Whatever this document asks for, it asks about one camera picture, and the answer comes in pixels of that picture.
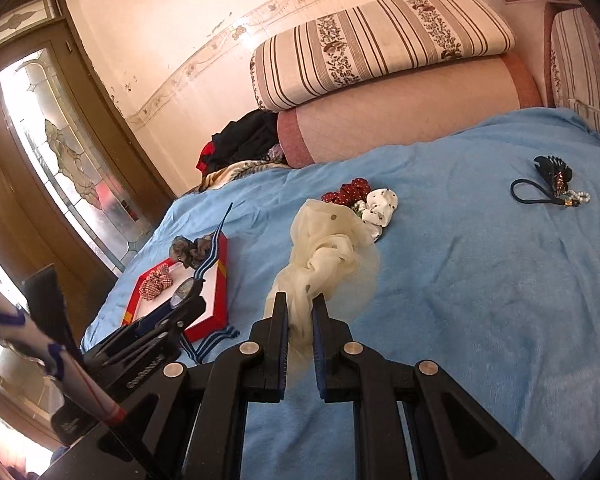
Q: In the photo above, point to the gold beaded hair charm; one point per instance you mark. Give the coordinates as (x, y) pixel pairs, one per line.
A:
(560, 187)

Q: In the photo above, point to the red polka dot scrunchie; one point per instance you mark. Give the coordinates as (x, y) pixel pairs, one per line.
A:
(350, 191)

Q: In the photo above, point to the white polka dot scrunchie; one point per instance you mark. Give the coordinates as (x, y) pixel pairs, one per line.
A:
(382, 205)

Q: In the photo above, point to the black hair claw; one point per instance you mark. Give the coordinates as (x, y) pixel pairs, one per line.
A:
(552, 166)

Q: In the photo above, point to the red shallow box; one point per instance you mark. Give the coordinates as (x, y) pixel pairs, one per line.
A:
(215, 310)

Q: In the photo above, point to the dark clothes pile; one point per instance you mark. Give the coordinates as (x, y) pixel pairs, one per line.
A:
(245, 140)

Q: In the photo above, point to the cream chiffon scrunchie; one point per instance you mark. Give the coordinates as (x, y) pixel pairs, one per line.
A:
(320, 250)

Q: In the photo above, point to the blue bed sheet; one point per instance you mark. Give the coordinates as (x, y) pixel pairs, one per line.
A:
(455, 285)

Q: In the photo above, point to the beige floral blanket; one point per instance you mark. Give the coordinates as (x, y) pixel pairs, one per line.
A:
(230, 172)

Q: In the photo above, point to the pink bolster pillow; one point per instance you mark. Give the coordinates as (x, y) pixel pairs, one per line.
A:
(405, 105)

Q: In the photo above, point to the striped floral square pillow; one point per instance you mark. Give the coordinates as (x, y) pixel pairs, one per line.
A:
(585, 60)

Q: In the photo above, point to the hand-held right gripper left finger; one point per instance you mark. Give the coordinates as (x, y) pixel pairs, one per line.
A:
(284, 325)

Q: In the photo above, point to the red plaid scrunchie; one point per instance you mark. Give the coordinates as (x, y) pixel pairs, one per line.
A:
(155, 282)

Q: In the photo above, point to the black chair back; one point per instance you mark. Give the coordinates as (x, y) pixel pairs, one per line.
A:
(47, 300)

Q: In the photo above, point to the gray sheer scrunchie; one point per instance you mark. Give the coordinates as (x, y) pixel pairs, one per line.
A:
(190, 252)

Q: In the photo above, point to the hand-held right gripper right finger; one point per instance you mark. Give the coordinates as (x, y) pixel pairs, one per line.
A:
(316, 330)

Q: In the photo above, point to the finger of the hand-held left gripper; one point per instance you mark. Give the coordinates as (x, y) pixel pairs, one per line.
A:
(180, 312)
(150, 347)

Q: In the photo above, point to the striped floral long pillow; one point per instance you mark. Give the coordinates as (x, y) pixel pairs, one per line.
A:
(380, 40)

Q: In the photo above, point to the wooden stained glass door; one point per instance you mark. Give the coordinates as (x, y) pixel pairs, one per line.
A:
(55, 125)

